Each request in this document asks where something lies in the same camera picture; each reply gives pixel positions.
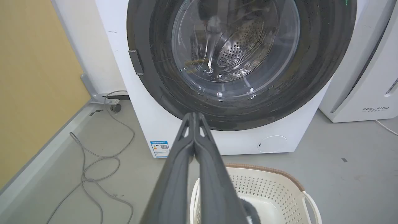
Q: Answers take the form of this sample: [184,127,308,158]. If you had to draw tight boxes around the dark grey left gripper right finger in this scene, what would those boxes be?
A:
[193,112,249,224]

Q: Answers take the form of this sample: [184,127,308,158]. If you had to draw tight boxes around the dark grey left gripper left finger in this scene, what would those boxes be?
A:
[139,112,196,224]

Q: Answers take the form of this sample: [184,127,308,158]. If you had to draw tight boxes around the dark cloth item in basket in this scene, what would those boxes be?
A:
[241,199,261,224]

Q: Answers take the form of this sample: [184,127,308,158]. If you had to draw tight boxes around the white thin cable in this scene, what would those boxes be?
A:
[374,119,398,136]

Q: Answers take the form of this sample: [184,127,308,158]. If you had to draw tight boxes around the grey metal strip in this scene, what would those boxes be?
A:
[128,50,144,76]

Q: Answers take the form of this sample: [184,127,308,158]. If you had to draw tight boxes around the blue energy label sticker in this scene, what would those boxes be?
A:
[150,141,170,158]

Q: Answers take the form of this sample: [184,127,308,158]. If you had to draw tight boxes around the grey power cable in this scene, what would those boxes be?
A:
[47,90,135,224]

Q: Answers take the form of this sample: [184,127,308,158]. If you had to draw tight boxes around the cream perforated laundry basket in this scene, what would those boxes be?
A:
[190,164,322,224]

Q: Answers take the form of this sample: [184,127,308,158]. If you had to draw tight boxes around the white washing machine body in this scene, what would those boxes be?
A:
[95,0,369,159]

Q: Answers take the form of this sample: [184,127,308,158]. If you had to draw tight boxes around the round black glass washer door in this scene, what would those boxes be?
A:
[126,0,357,131]

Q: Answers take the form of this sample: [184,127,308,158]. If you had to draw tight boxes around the white Feelbird appliance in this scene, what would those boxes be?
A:
[318,0,398,123]

